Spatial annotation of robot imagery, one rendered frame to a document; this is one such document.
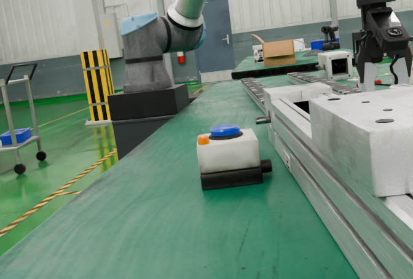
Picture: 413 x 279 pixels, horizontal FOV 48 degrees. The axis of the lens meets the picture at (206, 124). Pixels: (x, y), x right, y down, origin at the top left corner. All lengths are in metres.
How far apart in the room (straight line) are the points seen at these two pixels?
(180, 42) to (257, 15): 10.38
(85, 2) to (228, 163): 6.70
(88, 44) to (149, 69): 5.83
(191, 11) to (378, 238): 1.19
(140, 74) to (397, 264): 1.18
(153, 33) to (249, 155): 0.87
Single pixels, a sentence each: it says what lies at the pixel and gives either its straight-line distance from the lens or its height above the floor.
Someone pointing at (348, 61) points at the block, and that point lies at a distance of 1.75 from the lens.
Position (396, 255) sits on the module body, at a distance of 0.29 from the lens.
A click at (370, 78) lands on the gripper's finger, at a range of 0.94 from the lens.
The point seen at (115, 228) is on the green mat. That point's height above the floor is 0.78.
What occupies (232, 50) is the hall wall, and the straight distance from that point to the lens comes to 11.81.
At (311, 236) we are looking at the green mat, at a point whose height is 0.78.
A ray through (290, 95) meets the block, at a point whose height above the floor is 0.87.
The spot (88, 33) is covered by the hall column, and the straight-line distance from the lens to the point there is 7.21.
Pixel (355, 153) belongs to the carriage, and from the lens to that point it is 0.31.
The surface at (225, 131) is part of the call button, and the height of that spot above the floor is 0.85.
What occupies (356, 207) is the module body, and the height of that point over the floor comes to 0.84.
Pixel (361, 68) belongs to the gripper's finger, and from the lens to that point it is 0.94.
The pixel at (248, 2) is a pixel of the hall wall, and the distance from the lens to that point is 11.85.
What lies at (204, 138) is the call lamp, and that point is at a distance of 0.59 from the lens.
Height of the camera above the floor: 0.96
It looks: 10 degrees down
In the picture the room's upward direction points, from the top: 7 degrees counter-clockwise
